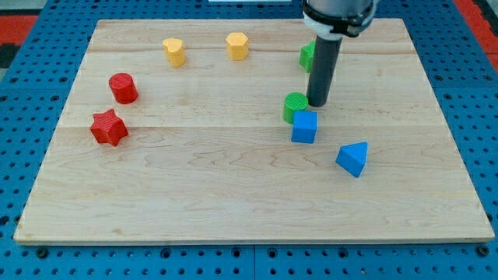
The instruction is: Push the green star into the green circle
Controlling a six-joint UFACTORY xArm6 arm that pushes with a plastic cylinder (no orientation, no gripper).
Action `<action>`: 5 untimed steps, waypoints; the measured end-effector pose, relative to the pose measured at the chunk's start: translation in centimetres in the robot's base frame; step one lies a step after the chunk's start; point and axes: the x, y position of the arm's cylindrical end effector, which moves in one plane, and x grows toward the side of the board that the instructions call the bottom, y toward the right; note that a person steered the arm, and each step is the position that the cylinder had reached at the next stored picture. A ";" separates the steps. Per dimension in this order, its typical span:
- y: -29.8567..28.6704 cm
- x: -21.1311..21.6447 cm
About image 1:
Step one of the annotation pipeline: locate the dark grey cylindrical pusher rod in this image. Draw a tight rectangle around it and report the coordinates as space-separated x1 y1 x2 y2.
307 36 342 107

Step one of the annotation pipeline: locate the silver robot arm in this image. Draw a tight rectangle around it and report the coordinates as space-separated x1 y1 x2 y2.
302 0 379 107

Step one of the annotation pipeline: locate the green star block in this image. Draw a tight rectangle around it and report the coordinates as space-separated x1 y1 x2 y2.
299 40 315 73

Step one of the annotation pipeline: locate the red star block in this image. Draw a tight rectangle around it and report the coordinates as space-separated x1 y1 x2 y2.
90 109 129 146

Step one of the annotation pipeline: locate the green cylinder block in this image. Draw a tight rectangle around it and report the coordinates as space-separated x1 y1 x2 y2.
282 92 308 124

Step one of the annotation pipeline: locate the blue cube block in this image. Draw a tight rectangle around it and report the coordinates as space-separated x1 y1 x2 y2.
291 110 317 144

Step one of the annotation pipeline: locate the yellow hexagon block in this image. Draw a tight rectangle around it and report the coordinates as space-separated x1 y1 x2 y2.
226 33 249 61

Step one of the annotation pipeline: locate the blue triangular prism block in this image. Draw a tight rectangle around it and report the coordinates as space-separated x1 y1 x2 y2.
335 142 369 178

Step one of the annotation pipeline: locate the light wooden board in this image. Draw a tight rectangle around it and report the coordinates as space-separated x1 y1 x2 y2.
14 19 494 246

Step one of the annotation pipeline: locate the yellow heart block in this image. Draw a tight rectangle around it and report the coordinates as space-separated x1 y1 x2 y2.
163 38 186 68

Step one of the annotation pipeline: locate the red cylinder block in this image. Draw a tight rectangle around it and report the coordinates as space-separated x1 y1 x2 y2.
108 72 139 104

